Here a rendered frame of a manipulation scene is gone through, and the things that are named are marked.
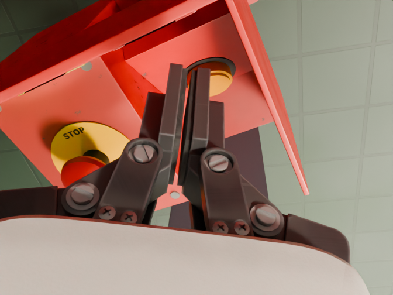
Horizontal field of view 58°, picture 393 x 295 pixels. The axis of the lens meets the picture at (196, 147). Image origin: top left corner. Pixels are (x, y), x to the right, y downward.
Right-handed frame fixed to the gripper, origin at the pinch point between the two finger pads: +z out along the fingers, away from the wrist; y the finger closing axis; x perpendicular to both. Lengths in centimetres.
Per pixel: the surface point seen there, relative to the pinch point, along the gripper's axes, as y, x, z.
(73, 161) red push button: -7.0, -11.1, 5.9
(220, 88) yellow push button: 3.4, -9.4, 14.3
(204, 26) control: 1.0, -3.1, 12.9
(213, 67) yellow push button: 2.3, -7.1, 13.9
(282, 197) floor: 45, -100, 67
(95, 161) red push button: -5.5, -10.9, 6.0
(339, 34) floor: 42, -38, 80
